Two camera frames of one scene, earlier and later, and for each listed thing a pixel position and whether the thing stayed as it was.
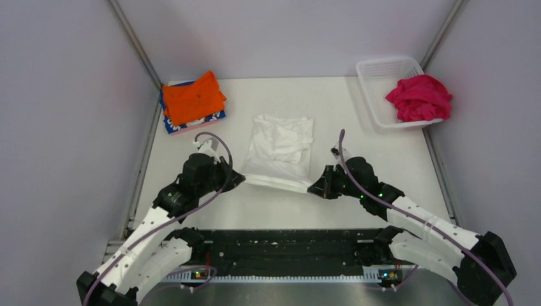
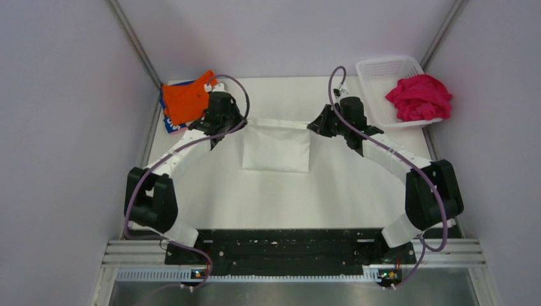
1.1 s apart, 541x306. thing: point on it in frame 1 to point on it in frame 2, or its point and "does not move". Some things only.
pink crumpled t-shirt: x=422 y=97 does not move
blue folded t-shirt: x=169 y=124 does not move
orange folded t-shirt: x=184 y=103 does not move
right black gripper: x=323 y=186 to x=321 y=124
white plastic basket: x=380 y=78 does not move
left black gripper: x=224 y=167 to x=239 y=118
